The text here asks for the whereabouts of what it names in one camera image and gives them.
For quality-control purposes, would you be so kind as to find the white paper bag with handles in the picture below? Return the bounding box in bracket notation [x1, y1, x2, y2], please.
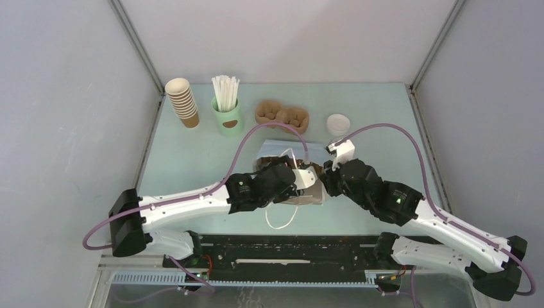
[254, 148, 327, 230]

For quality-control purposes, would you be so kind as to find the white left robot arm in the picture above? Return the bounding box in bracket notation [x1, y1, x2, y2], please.
[108, 163, 300, 267]

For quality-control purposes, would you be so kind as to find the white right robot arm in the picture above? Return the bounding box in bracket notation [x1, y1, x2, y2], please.
[320, 159, 527, 302]

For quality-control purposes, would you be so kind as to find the stack of white lids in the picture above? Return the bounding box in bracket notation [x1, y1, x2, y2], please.
[326, 114, 351, 137]

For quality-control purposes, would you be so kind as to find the brown cardboard cup carrier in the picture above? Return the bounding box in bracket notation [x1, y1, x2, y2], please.
[254, 100, 310, 135]

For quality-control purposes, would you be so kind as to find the green straw holder jar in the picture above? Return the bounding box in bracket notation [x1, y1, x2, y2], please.
[212, 97, 244, 137]

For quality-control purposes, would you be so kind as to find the bundle of white wrapped straws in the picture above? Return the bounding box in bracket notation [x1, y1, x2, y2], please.
[212, 75, 240, 112]

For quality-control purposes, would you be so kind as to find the stack of brown paper cups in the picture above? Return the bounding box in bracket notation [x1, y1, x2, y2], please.
[164, 78, 200, 128]

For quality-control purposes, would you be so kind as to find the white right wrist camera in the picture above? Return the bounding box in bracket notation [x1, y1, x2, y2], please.
[325, 139, 355, 171]

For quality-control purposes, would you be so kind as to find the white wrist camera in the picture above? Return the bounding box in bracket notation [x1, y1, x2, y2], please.
[325, 139, 355, 171]
[292, 166, 318, 191]

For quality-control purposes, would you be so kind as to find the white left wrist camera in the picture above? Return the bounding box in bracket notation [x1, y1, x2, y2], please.
[292, 166, 318, 191]

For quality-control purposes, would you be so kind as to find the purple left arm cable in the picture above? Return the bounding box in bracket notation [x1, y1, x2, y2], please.
[81, 122, 310, 305]

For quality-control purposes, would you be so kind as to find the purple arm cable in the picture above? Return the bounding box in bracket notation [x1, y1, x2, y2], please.
[329, 123, 536, 308]
[81, 122, 310, 305]

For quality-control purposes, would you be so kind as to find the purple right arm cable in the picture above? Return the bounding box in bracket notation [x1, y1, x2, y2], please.
[329, 123, 536, 308]

